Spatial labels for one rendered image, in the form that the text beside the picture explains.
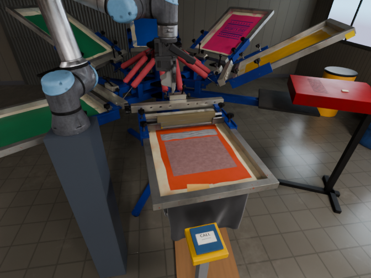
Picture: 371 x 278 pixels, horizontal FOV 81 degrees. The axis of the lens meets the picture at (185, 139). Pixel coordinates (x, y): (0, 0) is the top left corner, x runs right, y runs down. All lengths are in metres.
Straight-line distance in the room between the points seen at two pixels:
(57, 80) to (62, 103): 0.09
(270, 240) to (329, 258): 0.44
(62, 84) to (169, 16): 0.46
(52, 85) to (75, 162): 0.34
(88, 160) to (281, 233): 1.72
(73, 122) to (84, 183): 0.32
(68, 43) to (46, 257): 1.62
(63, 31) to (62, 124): 0.36
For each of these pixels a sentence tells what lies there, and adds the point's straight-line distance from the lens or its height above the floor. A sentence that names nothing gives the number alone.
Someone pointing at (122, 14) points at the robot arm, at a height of 1.65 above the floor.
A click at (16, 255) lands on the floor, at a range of 2.29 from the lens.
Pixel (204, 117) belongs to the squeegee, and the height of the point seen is 1.03.
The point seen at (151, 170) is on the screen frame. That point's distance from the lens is 1.07.
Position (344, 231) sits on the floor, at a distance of 2.50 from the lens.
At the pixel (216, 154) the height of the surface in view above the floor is 0.96.
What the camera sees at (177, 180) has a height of 0.96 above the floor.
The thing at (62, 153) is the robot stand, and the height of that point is 1.12.
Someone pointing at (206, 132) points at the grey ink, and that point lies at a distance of 1.41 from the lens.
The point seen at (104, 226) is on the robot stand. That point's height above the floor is 0.59.
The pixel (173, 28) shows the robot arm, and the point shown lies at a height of 1.60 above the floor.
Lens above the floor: 1.71
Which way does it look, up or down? 34 degrees down
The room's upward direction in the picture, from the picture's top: 2 degrees clockwise
